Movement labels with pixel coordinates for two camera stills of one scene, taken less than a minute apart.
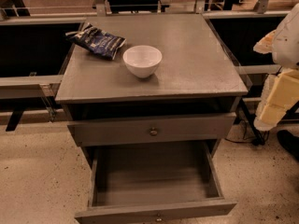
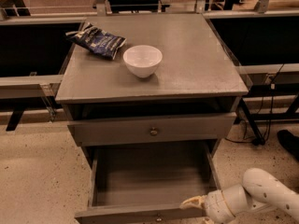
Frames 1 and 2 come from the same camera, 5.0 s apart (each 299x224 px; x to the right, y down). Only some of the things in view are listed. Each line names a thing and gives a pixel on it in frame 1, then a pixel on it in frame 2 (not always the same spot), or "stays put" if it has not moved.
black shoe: x=289 y=142 stays put
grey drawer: x=153 y=182 stays put
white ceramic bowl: x=142 y=60 stays put
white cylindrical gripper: x=287 y=46 to x=216 y=203
